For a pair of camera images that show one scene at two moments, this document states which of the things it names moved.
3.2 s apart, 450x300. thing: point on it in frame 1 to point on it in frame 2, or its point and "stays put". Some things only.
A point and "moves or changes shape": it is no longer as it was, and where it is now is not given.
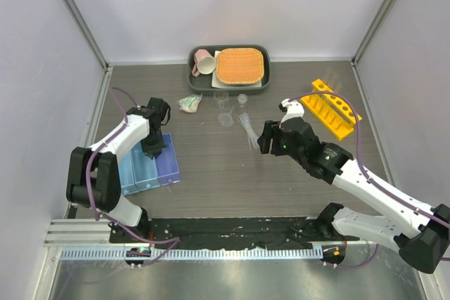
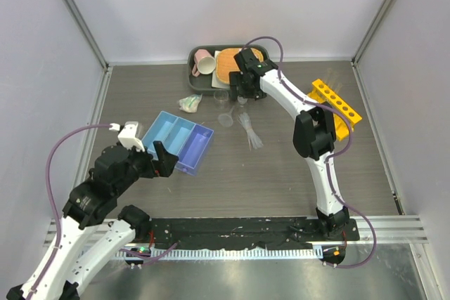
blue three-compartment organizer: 139,171 moves or changes shape
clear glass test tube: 330,72 stays put
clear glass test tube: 338,88 stays put
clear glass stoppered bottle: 242,99 stays put
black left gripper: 152,151 to 166,161
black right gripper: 264,139 to 235,79
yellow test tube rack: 334,113 stays put
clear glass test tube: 336,82 stays put
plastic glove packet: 190,103 stays put
